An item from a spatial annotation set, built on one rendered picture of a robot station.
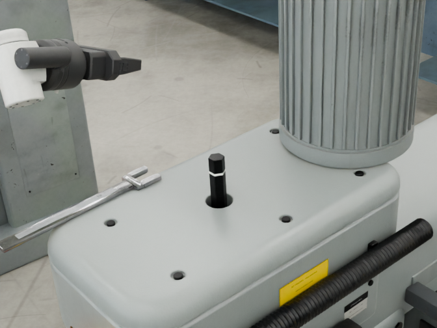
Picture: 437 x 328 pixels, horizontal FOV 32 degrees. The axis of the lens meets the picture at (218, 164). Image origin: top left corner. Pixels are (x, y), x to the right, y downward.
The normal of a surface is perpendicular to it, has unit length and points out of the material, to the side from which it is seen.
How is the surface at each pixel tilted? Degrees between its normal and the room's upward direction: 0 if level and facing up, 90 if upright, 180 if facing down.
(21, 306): 0
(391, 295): 90
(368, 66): 90
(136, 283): 0
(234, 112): 0
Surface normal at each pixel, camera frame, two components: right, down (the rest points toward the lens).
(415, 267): 0.64, 0.37
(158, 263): -0.05, -0.85
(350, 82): -0.14, 0.52
